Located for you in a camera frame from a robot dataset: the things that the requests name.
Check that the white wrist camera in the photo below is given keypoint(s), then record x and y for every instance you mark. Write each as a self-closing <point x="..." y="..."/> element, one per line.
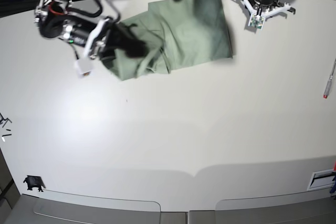
<point x="83" y="67"/>
<point x="256" y="21"/>

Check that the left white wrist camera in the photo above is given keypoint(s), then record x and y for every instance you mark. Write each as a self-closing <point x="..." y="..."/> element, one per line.
<point x="256" y="21"/>

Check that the right grey chair back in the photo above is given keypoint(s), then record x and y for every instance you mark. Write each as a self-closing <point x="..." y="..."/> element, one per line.
<point x="275" y="209"/>

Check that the light green T-shirt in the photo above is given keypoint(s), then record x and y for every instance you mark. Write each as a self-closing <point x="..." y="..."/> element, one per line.
<point x="178" y="34"/>

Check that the red-tipped screwdriver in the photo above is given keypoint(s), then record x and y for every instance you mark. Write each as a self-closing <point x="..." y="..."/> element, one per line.
<point x="329" y="82"/>

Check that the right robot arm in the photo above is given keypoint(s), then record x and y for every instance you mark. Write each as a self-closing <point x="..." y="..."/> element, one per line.
<point x="50" y="15"/>

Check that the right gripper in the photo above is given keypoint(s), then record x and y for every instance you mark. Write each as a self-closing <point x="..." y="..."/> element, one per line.
<point x="111" y="37"/>

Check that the left grey chair back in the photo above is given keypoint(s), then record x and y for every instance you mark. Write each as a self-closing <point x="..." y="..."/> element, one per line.
<point x="86" y="214"/>

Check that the black plastic clip part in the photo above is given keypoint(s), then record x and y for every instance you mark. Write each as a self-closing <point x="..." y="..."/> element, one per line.
<point x="34" y="182"/>

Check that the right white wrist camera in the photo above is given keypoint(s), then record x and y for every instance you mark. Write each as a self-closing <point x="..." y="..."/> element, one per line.
<point x="83" y="67"/>

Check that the grey chair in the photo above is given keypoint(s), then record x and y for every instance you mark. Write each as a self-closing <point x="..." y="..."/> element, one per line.
<point x="86" y="214"/>
<point x="275" y="209"/>

